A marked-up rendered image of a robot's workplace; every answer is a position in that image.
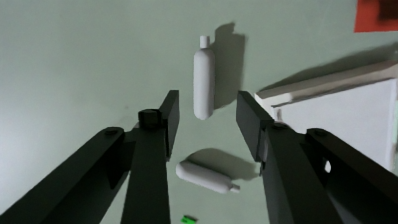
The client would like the white digital scale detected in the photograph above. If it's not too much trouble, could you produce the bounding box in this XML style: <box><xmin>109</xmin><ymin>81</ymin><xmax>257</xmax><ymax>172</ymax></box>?
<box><xmin>255</xmin><ymin>60</ymin><xmax>398</xmax><ymax>172</ymax></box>

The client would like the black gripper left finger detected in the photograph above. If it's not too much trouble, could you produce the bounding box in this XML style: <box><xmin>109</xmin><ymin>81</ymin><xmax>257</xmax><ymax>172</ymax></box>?
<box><xmin>0</xmin><ymin>90</ymin><xmax>180</xmax><ymax>224</ymax></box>

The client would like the red open box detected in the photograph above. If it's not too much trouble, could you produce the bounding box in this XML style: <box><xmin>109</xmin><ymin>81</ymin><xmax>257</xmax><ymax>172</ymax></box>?
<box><xmin>355</xmin><ymin>0</ymin><xmax>398</xmax><ymax>33</ymax></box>

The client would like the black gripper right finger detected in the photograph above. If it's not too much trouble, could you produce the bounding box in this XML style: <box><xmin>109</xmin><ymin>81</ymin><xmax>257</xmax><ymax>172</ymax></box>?
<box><xmin>235</xmin><ymin>91</ymin><xmax>398</xmax><ymax>224</ymax></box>

